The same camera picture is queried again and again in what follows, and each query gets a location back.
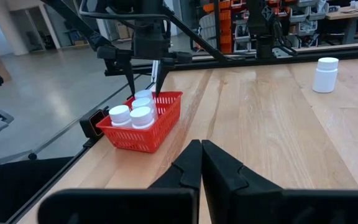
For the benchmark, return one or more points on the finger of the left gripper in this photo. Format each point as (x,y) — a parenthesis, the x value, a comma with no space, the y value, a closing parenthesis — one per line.
(163,68)
(128,70)

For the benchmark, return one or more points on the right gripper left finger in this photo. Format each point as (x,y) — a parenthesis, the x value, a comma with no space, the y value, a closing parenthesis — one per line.
(120,208)

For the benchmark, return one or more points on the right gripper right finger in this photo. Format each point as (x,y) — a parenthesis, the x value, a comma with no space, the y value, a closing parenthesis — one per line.
(259,205)

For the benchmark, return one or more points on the white plastic pill bottle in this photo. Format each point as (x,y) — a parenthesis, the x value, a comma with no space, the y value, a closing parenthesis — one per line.
(120,115)
(144,93)
(325,77)
(141,118)
(143,102)

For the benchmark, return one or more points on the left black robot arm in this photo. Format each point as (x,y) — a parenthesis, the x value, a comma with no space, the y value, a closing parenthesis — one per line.
(149,25)

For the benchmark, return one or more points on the red plastic slotted basket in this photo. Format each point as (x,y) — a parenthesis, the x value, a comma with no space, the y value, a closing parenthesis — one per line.
(135,140)

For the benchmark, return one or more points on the brown cardboard box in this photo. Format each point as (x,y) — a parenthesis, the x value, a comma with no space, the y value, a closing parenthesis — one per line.
(123,31)

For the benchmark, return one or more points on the orange storage bin rack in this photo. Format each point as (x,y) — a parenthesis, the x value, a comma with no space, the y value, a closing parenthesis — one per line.
(227,18)

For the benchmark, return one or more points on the black office chair seat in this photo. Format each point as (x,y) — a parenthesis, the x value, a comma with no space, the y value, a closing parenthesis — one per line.
(17,186)

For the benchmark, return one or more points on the white building column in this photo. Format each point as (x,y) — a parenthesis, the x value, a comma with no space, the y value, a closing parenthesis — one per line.
(8,31)

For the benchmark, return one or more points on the grey storage bins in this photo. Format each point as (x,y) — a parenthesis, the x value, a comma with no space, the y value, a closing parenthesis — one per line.
(306,28)

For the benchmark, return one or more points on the wooden workbench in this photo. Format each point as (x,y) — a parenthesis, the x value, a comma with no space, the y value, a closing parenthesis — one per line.
(353,14)

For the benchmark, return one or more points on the black small camera box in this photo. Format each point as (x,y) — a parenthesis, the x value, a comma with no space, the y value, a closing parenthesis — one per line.
(89,124)

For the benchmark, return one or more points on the black aluminium rig frame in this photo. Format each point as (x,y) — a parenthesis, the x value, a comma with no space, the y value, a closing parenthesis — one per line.
(322,53)

